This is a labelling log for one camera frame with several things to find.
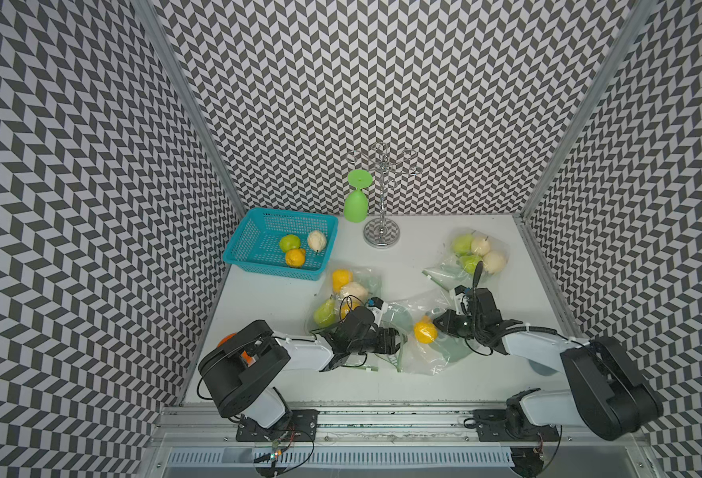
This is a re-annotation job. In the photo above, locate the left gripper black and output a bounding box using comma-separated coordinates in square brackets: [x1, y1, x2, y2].
[349, 327, 409, 356]

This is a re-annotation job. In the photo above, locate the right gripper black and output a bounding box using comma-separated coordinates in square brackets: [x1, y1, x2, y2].
[431, 310, 482, 340]

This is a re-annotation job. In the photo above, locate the yellow pear bag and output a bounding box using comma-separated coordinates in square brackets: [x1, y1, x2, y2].
[284, 248, 306, 268]
[331, 269, 353, 293]
[413, 319, 439, 345]
[339, 302, 358, 320]

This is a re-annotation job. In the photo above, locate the zip-top bag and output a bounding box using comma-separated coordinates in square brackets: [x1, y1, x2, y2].
[378, 290, 472, 376]
[422, 228, 510, 291]
[305, 265, 385, 374]

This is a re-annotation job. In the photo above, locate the cream pear bag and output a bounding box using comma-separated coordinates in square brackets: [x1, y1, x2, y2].
[482, 251, 506, 274]
[307, 230, 328, 253]
[471, 236, 492, 257]
[340, 281, 369, 302]

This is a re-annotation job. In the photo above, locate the green pear bag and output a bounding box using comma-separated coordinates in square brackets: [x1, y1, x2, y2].
[313, 298, 338, 329]
[459, 255, 482, 276]
[452, 234, 475, 257]
[278, 234, 301, 254]

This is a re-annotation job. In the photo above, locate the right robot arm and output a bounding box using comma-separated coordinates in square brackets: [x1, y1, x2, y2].
[434, 286, 664, 441]

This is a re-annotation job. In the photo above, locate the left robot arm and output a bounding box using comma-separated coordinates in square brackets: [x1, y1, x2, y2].
[198, 306, 403, 431]

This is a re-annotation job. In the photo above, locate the grey-blue cup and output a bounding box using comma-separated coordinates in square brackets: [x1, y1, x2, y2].
[528, 360, 559, 376]

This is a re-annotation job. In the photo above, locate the green plastic wine glass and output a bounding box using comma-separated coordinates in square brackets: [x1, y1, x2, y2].
[343, 169, 373, 223]

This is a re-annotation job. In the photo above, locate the orange bowl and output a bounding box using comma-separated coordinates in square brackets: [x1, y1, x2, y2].
[217, 333, 237, 348]

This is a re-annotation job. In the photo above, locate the teal plastic basket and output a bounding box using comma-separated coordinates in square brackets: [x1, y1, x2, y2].
[222, 208, 339, 281]

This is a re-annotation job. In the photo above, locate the chrome glass holder stand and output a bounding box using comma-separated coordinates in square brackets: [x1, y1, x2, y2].
[358, 143, 423, 249]

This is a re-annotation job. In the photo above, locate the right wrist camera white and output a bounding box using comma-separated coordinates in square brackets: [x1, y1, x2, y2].
[453, 285, 472, 315]

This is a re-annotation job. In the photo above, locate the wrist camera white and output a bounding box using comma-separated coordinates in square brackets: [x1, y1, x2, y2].
[453, 285, 472, 315]
[367, 297, 386, 313]

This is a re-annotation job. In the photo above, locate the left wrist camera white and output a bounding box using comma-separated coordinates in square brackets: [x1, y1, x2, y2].
[367, 297, 386, 313]

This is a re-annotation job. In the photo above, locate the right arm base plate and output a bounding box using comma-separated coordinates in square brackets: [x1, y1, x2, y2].
[463, 408, 561, 443]

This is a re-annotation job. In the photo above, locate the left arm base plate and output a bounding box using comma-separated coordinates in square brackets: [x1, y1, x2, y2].
[235, 409, 319, 443]

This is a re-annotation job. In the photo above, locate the aluminium front rail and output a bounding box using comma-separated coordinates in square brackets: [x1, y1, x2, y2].
[150, 402, 648, 446]

